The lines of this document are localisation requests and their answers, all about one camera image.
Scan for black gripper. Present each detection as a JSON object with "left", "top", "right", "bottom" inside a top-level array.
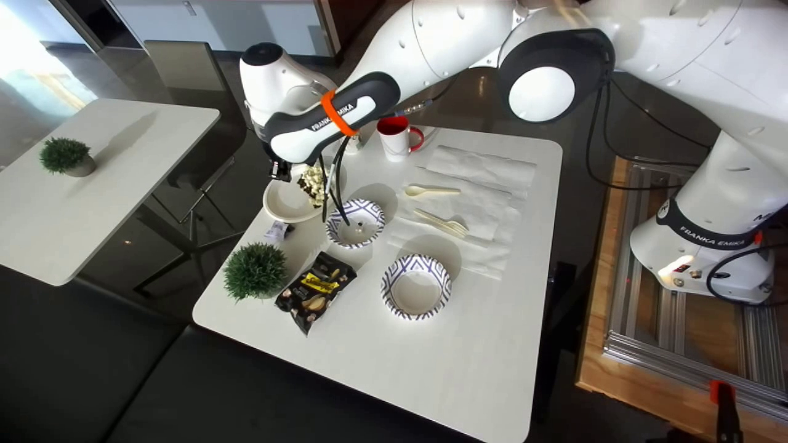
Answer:
[{"left": 272, "top": 156, "right": 335, "bottom": 206}]

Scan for white plate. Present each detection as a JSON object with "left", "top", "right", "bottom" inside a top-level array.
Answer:
[{"left": 261, "top": 177, "right": 326, "bottom": 226}]

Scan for pale food pieces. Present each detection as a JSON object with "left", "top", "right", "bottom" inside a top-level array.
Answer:
[{"left": 295, "top": 166, "right": 327, "bottom": 205}]

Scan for blue patterned bowl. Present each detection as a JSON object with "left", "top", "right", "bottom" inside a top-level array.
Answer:
[
  {"left": 326, "top": 196, "right": 389, "bottom": 252},
  {"left": 380, "top": 253, "right": 455, "bottom": 321}
]

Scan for small green potted plant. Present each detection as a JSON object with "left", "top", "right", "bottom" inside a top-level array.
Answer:
[
  {"left": 223, "top": 242, "right": 292, "bottom": 304},
  {"left": 38, "top": 136, "right": 98, "bottom": 179}
]

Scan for dark snack packet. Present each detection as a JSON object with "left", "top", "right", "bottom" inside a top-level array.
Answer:
[{"left": 273, "top": 249, "right": 361, "bottom": 337}]

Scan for white mug red inside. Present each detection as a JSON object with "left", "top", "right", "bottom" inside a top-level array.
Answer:
[{"left": 375, "top": 113, "right": 428, "bottom": 162}]

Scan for cream plastic spoon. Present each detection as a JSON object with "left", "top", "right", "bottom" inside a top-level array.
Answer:
[
  {"left": 411, "top": 206, "right": 471, "bottom": 242},
  {"left": 401, "top": 182, "right": 463, "bottom": 203}
]

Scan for dark chair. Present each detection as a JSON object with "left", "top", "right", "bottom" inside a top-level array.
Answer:
[{"left": 133, "top": 36, "right": 279, "bottom": 297}]

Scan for white paper towel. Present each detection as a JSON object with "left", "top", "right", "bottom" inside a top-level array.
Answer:
[
  {"left": 419, "top": 141, "right": 543, "bottom": 205},
  {"left": 391, "top": 179, "right": 523, "bottom": 284}
]

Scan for white side table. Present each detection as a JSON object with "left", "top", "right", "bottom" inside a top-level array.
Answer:
[{"left": 0, "top": 97, "right": 224, "bottom": 288}]

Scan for black sofa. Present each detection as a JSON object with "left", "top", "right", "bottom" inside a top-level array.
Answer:
[{"left": 0, "top": 260, "right": 463, "bottom": 443}]

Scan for wooden base board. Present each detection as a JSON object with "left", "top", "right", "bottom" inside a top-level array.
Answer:
[{"left": 575, "top": 156, "right": 788, "bottom": 443}]

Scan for red clamp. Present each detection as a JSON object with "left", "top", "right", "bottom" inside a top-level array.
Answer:
[{"left": 708, "top": 376, "right": 746, "bottom": 443}]

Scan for black gripper cable bundle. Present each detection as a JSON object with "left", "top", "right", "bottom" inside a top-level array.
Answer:
[{"left": 327, "top": 136, "right": 354, "bottom": 226}]

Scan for orange strap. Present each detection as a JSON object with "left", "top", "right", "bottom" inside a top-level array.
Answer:
[{"left": 319, "top": 89, "right": 361, "bottom": 141}]

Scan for long black arm cable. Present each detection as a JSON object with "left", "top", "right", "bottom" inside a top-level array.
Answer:
[{"left": 581, "top": 70, "right": 718, "bottom": 196}]

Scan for aluminium rail frame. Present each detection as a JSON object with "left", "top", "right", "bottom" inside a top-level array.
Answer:
[{"left": 604, "top": 157, "right": 788, "bottom": 407}]

